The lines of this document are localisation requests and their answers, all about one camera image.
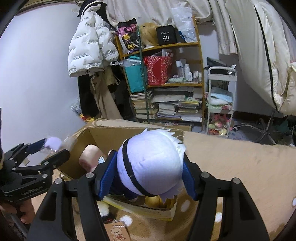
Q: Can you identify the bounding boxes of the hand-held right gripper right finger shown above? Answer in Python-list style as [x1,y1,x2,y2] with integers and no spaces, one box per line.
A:
[183,155,271,241]

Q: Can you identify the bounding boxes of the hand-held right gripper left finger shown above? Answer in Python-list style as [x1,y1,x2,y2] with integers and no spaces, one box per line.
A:
[26,150,118,241]

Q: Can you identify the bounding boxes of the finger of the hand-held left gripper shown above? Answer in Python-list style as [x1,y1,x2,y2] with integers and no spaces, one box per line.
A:
[17,148,71,179]
[5,138,53,163]

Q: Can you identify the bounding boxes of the pink swirl plush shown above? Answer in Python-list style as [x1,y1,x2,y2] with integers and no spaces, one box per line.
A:
[79,144,105,172]

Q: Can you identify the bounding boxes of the purple pom-pom charm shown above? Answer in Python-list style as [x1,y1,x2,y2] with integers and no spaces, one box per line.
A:
[43,136,63,150]

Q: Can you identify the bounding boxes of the cardboard box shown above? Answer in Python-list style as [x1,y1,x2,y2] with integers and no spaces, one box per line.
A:
[50,119,193,222]

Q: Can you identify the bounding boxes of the yellow plush dog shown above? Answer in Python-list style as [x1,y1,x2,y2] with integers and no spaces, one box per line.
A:
[144,195,177,209]

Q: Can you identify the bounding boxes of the white-haired plush doll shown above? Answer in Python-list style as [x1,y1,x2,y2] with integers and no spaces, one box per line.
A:
[107,128,188,201]

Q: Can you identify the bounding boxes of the person's left hand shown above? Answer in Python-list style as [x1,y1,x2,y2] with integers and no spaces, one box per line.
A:
[0,199,36,224]

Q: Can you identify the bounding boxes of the white fluffy plush charm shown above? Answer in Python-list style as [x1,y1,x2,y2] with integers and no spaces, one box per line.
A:
[98,202,110,217]

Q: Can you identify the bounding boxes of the bear print card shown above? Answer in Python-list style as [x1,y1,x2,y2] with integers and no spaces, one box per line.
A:
[104,223,133,241]

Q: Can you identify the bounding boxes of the pink plush toys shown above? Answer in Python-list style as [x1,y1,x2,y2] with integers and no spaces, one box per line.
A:
[208,113,232,136]

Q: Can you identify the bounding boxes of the pile of colourful packets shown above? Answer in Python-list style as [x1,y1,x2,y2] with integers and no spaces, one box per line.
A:
[70,100,93,122]

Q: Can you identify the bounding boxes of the dark hanging clothes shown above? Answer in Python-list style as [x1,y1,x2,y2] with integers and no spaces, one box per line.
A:
[77,70,93,117]

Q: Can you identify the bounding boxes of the beige hanging coat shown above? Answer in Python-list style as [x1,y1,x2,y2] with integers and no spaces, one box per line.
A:
[90,70,123,120]

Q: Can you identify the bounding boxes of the stack of books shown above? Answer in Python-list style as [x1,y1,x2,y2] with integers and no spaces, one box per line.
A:
[129,87,204,123]

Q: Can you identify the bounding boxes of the folded cloths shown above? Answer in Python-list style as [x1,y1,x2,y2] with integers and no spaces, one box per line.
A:
[207,87,233,109]

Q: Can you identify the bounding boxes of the teal bag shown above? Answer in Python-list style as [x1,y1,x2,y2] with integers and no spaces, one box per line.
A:
[124,58,145,93]

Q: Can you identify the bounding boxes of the green pole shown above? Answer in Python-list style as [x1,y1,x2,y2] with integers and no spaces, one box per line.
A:
[137,30,151,124]

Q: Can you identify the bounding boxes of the row of cosmetic bottles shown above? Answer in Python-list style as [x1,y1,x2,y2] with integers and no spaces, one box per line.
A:
[174,59,203,82]

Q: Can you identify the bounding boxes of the red gift bag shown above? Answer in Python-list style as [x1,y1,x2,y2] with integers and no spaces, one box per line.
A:
[143,56,173,86]

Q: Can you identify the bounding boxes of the white trolley cart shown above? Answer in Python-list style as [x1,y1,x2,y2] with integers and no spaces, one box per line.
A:
[206,65,237,137]

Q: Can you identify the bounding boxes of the white puffer jacket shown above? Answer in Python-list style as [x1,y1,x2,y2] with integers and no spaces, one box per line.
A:
[68,7,119,78]

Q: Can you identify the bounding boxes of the black item on cart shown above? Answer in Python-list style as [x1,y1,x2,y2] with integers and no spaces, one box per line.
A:
[206,57,228,67]

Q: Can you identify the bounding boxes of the wooden shelf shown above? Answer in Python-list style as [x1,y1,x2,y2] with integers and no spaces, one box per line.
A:
[114,17,206,130]

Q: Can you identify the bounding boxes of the black patterned bag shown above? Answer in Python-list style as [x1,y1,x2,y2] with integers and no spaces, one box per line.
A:
[116,18,141,55]

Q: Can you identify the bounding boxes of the blonde wig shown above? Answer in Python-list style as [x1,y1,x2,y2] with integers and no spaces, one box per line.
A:
[139,22,160,49]

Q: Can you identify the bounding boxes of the black box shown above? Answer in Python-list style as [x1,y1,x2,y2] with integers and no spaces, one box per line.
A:
[155,26,177,45]

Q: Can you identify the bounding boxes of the cream coat on chair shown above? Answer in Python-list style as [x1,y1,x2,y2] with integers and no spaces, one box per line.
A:
[225,0,296,144]

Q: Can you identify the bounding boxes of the clear plastic bag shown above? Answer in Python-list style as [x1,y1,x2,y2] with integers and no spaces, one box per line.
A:
[171,6,197,43]

